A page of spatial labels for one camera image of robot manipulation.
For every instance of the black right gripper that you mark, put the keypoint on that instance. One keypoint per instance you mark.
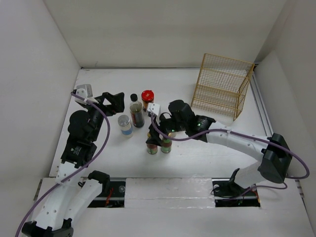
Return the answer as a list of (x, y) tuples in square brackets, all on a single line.
[(154, 138)]

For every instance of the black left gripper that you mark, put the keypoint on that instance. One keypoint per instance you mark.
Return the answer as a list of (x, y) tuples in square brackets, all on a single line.
[(116, 100)]

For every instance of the yellow cap sauce bottle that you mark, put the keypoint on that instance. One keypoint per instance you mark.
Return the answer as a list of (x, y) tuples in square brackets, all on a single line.
[(151, 144), (166, 146)]

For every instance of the silver lid white granule jar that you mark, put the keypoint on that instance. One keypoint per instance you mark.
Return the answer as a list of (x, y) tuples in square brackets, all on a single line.
[(125, 126)]

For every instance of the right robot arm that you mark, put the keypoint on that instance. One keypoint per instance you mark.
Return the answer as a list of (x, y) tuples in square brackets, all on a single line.
[(272, 154)]

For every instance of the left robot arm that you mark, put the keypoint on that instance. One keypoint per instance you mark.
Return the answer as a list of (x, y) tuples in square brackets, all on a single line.
[(67, 200)]

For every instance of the yellow-green lid spice shaker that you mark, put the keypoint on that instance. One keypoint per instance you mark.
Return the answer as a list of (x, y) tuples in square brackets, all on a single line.
[(172, 134)]

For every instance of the tall dark soy sauce bottle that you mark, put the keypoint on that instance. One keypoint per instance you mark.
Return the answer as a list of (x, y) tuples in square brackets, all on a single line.
[(136, 111)]

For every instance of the red lid sauce jar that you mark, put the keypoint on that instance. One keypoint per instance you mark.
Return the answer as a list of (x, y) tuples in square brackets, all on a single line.
[(147, 97)]

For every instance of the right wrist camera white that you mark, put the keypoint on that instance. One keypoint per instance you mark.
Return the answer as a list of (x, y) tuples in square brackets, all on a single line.
[(154, 108)]

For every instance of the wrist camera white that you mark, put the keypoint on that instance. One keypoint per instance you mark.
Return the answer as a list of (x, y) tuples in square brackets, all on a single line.
[(154, 108), (84, 91)]

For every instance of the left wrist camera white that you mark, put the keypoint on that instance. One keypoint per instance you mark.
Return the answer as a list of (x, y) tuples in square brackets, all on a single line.
[(84, 91)]

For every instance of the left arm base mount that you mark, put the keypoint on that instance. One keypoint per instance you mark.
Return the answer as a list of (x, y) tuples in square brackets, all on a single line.
[(112, 198)]

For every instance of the gold wire rack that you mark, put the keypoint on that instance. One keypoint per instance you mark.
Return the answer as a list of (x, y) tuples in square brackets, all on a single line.
[(222, 85)]

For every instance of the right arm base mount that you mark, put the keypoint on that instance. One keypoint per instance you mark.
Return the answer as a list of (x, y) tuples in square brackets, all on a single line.
[(231, 195)]

